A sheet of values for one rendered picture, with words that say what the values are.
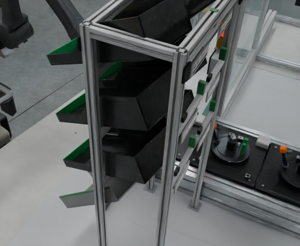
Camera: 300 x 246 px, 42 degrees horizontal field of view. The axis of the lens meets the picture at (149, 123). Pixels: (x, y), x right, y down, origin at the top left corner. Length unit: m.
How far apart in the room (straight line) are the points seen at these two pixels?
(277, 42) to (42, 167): 1.49
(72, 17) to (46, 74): 2.24
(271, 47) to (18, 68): 2.19
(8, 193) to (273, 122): 1.11
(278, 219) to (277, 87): 0.82
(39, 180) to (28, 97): 1.82
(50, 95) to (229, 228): 2.19
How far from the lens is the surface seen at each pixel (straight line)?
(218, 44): 1.41
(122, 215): 1.36
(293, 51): 2.33
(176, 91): 0.65
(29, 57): 3.73
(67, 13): 1.26
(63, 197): 1.20
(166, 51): 0.61
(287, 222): 1.37
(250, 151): 1.44
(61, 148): 1.58
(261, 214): 1.37
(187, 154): 0.93
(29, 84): 3.39
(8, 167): 1.55
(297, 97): 1.97
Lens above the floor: 1.98
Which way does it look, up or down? 42 degrees down
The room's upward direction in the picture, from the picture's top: 3 degrees clockwise
